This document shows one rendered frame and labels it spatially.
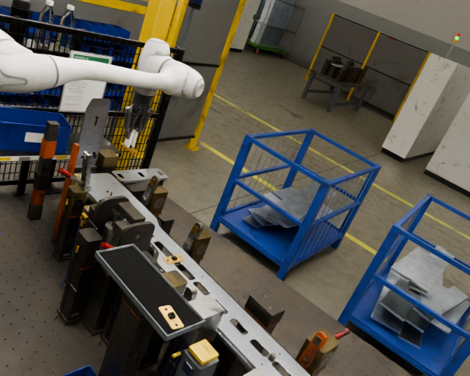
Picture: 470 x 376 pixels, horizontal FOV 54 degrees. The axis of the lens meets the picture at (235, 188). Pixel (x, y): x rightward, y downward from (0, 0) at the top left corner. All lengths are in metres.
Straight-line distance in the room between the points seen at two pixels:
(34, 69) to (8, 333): 0.90
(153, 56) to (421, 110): 7.84
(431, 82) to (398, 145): 1.27
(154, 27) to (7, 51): 1.24
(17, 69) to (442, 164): 8.48
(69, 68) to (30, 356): 0.95
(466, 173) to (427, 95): 1.56
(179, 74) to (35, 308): 1.01
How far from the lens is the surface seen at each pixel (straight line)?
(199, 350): 1.26
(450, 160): 9.29
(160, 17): 2.59
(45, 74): 1.47
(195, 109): 5.41
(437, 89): 9.25
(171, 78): 1.68
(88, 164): 1.91
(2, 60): 1.44
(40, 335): 1.83
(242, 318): 1.67
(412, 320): 3.77
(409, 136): 9.36
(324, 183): 3.41
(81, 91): 2.45
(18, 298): 1.95
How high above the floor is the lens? 2.02
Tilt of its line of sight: 23 degrees down
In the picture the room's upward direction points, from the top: 22 degrees clockwise
